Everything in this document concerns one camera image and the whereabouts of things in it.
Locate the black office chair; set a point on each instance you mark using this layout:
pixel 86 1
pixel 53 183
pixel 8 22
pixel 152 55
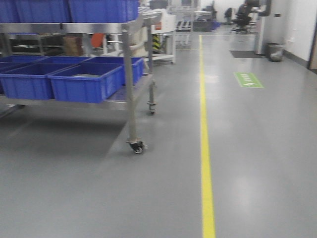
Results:
pixel 242 17

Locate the blue tray front right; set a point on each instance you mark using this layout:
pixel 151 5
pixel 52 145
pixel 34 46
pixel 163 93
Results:
pixel 87 83

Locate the grey waste bin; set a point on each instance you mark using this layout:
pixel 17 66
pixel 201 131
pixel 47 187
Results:
pixel 275 52

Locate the blue tray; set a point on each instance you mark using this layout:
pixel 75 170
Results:
pixel 87 83
pixel 31 81

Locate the blue tray front left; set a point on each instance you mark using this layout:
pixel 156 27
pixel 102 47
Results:
pixel 31 81

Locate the stainless steel rolling cart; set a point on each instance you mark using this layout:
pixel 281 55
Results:
pixel 125 99

